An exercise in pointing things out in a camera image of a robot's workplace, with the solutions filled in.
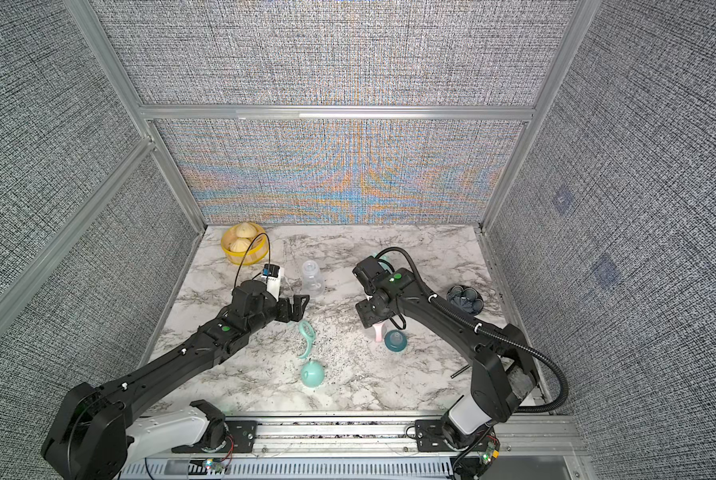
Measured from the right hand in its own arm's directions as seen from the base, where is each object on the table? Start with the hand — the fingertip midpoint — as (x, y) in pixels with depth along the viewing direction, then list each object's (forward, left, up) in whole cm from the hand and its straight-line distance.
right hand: (375, 305), depth 83 cm
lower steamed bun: (+28, +47, -7) cm, 55 cm away
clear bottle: (+14, +20, -11) cm, 26 cm away
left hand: (+3, +21, +2) cm, 21 cm away
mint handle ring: (-2, +20, -12) cm, 24 cm away
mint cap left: (-16, +17, -8) cm, 25 cm away
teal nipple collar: (-6, -6, -11) cm, 14 cm away
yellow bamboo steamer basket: (+27, +41, -10) cm, 50 cm away
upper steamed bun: (+34, +45, -6) cm, 57 cm away
